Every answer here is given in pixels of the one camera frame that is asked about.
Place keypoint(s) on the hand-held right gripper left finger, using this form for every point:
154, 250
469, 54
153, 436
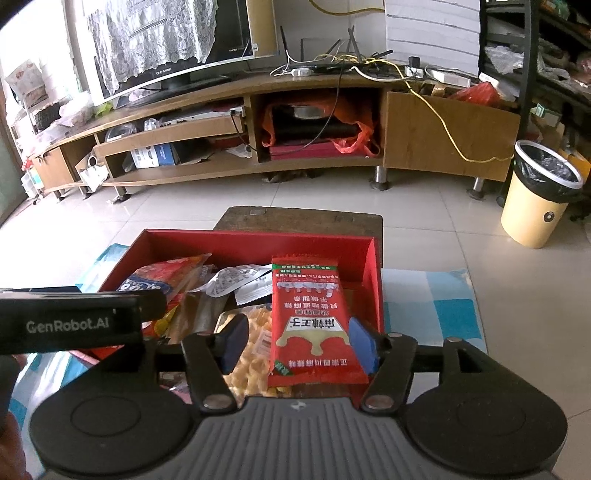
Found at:
233, 344

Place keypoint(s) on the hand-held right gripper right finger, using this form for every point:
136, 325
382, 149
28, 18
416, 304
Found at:
362, 346

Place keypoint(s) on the yellow twisted snack bag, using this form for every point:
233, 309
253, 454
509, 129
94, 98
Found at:
255, 369

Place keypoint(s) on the red and green snack packet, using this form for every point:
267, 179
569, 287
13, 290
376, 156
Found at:
309, 314

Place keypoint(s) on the silver snack packet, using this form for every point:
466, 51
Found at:
240, 281

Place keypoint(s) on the orange and blue snack packet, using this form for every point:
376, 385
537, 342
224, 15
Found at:
161, 277

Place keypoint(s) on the red cardboard box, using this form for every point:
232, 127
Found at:
258, 247

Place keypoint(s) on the blue checkered tablecloth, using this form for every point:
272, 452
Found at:
429, 304

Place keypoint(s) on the wooden stool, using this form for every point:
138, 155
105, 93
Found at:
300, 219

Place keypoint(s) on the white box with blue print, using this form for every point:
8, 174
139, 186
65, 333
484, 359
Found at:
152, 156

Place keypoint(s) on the wooden TV stand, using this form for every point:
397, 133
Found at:
415, 143

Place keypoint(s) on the beige trash bin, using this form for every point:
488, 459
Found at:
531, 217

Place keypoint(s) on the orange plastic bag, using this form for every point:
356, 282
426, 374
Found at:
346, 113

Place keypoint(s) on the stacked printed cartons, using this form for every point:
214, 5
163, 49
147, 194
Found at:
27, 87

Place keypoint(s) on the red plastic bag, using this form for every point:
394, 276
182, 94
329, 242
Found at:
478, 94

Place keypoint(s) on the white power strip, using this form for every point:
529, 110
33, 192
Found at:
301, 72

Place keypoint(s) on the white lace cloth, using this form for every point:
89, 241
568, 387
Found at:
147, 41

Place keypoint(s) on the television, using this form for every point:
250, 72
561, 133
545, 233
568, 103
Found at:
231, 27

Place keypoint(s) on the white foam boards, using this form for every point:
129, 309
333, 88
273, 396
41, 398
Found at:
429, 37

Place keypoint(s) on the black shelf rack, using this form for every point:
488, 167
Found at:
531, 69

